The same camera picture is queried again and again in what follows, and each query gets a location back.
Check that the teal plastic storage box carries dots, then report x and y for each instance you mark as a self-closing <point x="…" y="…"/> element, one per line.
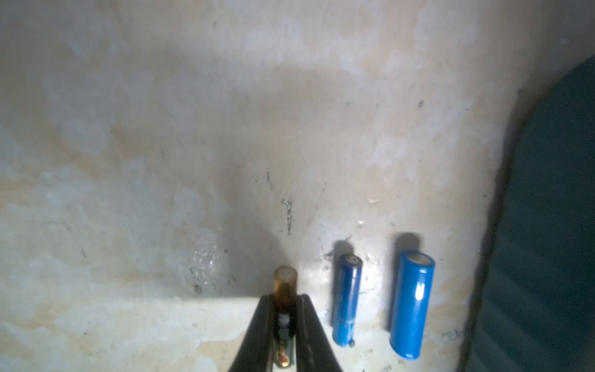
<point x="534" y="306"/>

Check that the blue battery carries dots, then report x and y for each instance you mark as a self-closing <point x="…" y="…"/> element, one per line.
<point x="411" y="303"/>
<point x="346" y="298"/>

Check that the black gold battery row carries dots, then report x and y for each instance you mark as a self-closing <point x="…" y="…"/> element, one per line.
<point x="285" y="299"/>

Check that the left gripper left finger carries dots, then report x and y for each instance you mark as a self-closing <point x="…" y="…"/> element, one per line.
<point x="256" y="351"/>

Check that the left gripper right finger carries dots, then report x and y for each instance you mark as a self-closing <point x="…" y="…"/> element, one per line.
<point x="313" y="351"/>

